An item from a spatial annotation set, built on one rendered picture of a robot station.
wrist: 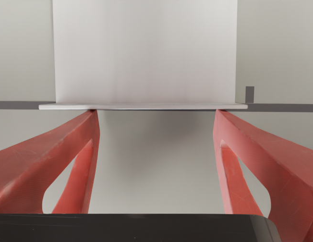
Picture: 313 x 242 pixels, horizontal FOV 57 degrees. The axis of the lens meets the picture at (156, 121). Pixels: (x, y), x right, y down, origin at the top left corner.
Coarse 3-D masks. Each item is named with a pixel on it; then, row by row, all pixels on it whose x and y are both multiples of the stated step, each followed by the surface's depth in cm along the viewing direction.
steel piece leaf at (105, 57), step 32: (64, 0) 13; (96, 0) 13; (128, 0) 13; (160, 0) 13; (192, 0) 13; (224, 0) 13; (64, 32) 14; (96, 32) 14; (128, 32) 13; (160, 32) 13; (192, 32) 13; (224, 32) 13; (64, 64) 14; (96, 64) 14; (128, 64) 14; (160, 64) 14; (192, 64) 14; (224, 64) 14; (64, 96) 14; (96, 96) 14; (128, 96) 14; (160, 96) 14; (192, 96) 14; (224, 96) 14
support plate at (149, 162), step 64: (0, 0) 14; (256, 0) 14; (0, 64) 14; (256, 64) 14; (0, 128) 14; (128, 128) 14; (192, 128) 14; (128, 192) 14; (192, 192) 14; (256, 192) 14
